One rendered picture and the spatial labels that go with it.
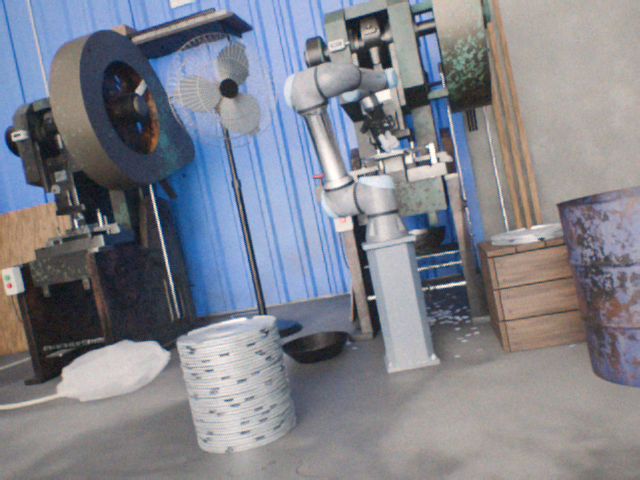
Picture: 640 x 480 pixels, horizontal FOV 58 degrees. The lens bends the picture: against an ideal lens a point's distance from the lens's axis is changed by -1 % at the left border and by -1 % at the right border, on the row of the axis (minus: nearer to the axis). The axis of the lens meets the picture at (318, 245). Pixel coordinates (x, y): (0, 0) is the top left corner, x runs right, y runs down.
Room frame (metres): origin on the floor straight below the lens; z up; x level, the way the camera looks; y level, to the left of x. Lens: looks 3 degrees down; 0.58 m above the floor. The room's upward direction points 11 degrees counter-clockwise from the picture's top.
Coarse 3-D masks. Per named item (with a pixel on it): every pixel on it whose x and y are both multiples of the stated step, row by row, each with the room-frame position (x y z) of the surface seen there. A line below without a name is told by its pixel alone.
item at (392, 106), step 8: (392, 88) 2.69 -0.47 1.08; (384, 96) 2.70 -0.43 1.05; (392, 96) 2.69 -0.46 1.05; (384, 104) 2.70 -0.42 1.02; (392, 104) 2.69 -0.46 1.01; (392, 112) 2.66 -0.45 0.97; (400, 112) 2.68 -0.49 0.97; (392, 120) 2.65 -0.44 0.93; (400, 120) 2.69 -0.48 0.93; (392, 128) 2.67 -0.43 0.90; (400, 128) 2.69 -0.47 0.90
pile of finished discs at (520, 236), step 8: (552, 224) 2.18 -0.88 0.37; (560, 224) 2.15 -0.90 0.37; (504, 232) 2.22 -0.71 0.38; (512, 232) 2.22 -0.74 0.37; (520, 232) 2.11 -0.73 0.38; (528, 232) 2.05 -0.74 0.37; (536, 232) 2.03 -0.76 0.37; (544, 232) 1.95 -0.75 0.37; (552, 232) 1.95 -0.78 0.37; (560, 232) 1.95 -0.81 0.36; (496, 240) 2.07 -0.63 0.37; (504, 240) 2.02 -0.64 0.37; (512, 240) 2.04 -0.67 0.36; (520, 240) 1.98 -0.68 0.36; (528, 240) 2.02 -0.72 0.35; (536, 240) 1.95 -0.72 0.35
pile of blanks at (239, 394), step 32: (192, 352) 1.59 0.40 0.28; (224, 352) 1.54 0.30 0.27; (256, 352) 1.59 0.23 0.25; (192, 384) 1.58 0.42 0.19; (224, 384) 1.54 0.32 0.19; (256, 384) 1.57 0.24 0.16; (288, 384) 1.68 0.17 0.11; (224, 416) 1.54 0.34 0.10; (256, 416) 1.55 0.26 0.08; (288, 416) 1.62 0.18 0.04; (224, 448) 1.54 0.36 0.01
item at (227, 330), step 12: (216, 324) 1.81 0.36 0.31; (228, 324) 1.80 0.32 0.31; (240, 324) 1.71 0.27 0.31; (252, 324) 1.70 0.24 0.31; (264, 324) 1.66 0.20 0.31; (180, 336) 1.70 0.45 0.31; (192, 336) 1.70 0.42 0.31; (204, 336) 1.66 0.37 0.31; (216, 336) 1.62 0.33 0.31; (228, 336) 1.58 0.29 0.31; (240, 336) 1.55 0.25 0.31
